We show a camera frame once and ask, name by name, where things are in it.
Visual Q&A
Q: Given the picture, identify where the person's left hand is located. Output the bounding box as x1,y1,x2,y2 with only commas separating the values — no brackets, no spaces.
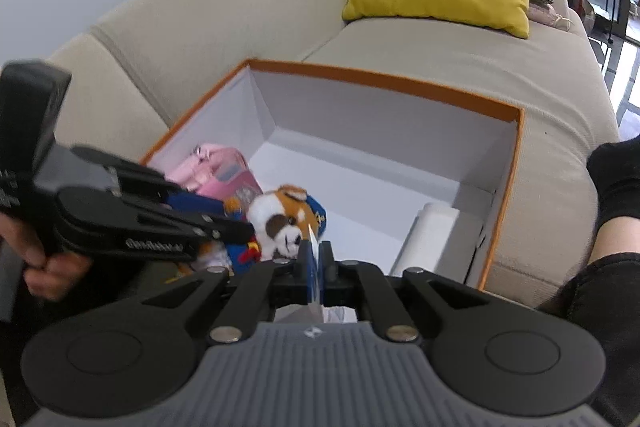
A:
0,212,96,303

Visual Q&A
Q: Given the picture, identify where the pink cloth item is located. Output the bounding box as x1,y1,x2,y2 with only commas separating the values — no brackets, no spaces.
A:
527,4,574,30

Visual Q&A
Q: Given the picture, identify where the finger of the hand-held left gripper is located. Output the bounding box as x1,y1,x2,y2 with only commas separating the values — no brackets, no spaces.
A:
70,146,227,219
135,206,258,245

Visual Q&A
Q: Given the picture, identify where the pink printed pouch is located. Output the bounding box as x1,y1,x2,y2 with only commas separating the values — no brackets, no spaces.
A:
164,146,241,188

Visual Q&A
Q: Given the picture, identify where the person's right leg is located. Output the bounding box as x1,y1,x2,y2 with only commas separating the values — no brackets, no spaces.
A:
537,139,640,427

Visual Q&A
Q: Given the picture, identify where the orange cardboard box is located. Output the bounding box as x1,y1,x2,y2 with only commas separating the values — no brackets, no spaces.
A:
140,58,527,290

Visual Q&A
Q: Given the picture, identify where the beige fabric sofa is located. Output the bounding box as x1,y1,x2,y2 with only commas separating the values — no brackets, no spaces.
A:
45,0,622,308

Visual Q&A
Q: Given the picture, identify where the blue and white card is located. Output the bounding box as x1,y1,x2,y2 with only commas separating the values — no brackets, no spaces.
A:
306,224,327,323

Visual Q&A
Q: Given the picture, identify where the white paper roll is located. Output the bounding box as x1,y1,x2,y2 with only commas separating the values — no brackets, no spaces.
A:
390,202,462,279

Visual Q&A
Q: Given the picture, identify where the plush dog toy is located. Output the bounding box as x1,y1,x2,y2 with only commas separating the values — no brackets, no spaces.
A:
165,184,329,273

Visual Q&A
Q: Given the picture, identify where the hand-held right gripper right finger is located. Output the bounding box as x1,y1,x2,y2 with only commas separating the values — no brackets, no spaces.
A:
317,241,493,343

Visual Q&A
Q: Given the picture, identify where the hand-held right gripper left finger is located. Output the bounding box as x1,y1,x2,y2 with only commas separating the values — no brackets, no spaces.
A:
142,241,314,343

